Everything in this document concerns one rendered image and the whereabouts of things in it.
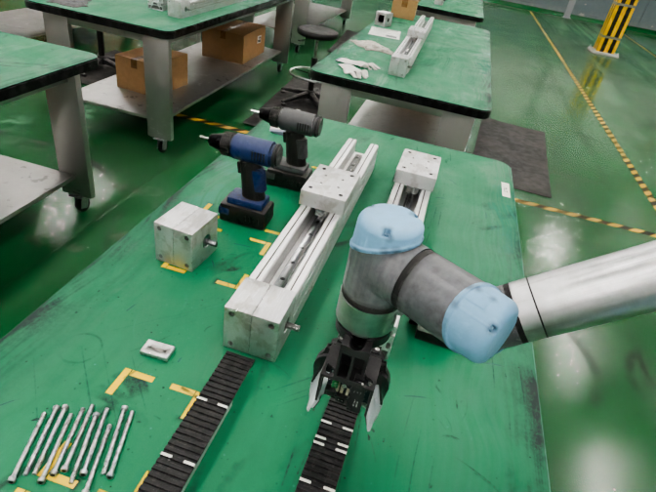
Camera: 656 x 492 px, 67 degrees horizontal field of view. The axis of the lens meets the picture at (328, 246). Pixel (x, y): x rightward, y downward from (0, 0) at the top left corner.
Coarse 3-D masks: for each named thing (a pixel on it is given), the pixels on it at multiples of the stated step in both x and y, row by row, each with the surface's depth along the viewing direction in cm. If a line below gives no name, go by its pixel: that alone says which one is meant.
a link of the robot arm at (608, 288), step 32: (608, 256) 56; (640, 256) 53; (512, 288) 59; (544, 288) 57; (576, 288) 55; (608, 288) 54; (640, 288) 52; (544, 320) 56; (576, 320) 55; (608, 320) 55
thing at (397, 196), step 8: (400, 184) 134; (392, 192) 130; (400, 192) 130; (408, 192) 137; (424, 192) 133; (392, 200) 126; (400, 200) 135; (408, 200) 134; (416, 200) 137; (424, 200) 129; (408, 208) 130; (416, 208) 125; (424, 208) 125; (424, 216) 122; (392, 336) 88; (384, 344) 90; (384, 352) 93
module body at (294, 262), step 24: (360, 168) 139; (360, 192) 143; (312, 216) 122; (336, 216) 115; (288, 240) 104; (312, 240) 113; (336, 240) 121; (264, 264) 96; (288, 264) 102; (312, 264) 99; (288, 288) 91
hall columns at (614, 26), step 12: (624, 0) 860; (636, 0) 856; (612, 12) 876; (624, 12) 869; (612, 24) 883; (624, 24) 878; (600, 36) 906; (612, 36) 892; (600, 48) 906; (612, 48) 901
